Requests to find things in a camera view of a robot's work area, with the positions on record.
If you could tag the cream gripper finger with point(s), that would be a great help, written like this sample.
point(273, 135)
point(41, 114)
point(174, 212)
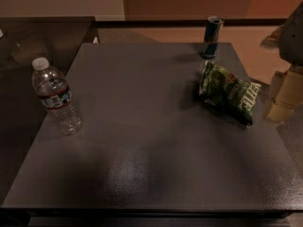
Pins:
point(285, 94)

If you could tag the blue silver redbull can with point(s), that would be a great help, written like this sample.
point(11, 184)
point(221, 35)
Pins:
point(213, 27)

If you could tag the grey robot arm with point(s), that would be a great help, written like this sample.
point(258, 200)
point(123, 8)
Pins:
point(288, 39)

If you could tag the green chip bag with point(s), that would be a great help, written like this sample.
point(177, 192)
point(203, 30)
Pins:
point(222, 89)

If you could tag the clear plastic water bottle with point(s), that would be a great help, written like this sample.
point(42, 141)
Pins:
point(52, 89)

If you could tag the dark side table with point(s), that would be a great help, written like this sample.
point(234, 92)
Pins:
point(21, 113)

